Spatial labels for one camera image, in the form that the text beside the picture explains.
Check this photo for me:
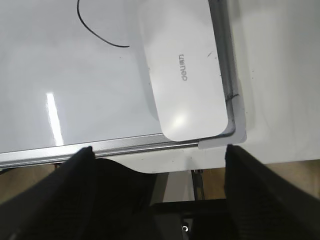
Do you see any white board with grey frame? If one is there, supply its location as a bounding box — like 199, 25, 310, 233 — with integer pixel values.
0, 0, 247, 168

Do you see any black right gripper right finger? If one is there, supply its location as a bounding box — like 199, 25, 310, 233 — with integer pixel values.
224, 144, 320, 240

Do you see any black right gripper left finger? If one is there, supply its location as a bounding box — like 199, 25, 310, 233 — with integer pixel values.
0, 147, 157, 240

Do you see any white board eraser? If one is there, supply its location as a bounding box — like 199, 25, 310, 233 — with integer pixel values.
137, 0, 228, 142

